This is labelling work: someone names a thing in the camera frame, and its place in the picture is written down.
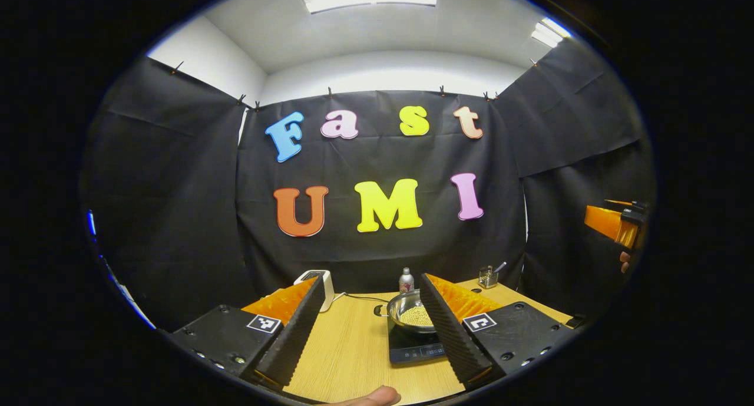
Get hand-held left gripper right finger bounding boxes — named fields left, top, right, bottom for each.
left=419, top=273, right=575, bottom=390

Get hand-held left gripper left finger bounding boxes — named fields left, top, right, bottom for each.
left=168, top=275, right=326, bottom=389

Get black induction cooktop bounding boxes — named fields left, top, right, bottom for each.
left=387, top=318, right=448, bottom=365

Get steel pot with black handle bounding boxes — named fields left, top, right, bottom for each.
left=373, top=289, right=439, bottom=335

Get soybeans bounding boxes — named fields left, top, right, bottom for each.
left=401, top=305, right=435, bottom=327

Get white toaster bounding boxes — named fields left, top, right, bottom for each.
left=293, top=269, right=335, bottom=313

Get black backdrop cloth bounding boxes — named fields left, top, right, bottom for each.
left=80, top=38, right=657, bottom=333

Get small ceiling light panel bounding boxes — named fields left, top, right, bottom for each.
left=530, top=17, right=572, bottom=48

